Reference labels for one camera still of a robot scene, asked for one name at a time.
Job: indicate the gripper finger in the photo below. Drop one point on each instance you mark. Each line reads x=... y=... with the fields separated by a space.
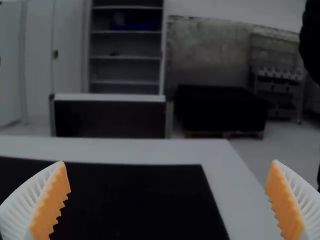
x=292 y=200
x=37 y=202

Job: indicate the black mat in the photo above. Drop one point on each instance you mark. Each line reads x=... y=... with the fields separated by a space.
x=137 y=200

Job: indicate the black crate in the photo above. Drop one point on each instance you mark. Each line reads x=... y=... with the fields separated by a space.
x=220 y=110

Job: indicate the grey rack trolley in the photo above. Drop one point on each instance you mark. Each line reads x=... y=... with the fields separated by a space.
x=277 y=82

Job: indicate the white cupboard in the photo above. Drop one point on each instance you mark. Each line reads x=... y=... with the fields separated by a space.
x=37 y=62

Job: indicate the person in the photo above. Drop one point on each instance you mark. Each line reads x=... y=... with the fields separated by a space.
x=311 y=37

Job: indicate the grey shelf unit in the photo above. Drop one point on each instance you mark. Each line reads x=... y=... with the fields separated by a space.
x=125 y=45

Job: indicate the black panel with grey frame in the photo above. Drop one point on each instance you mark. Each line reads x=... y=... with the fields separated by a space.
x=110 y=117

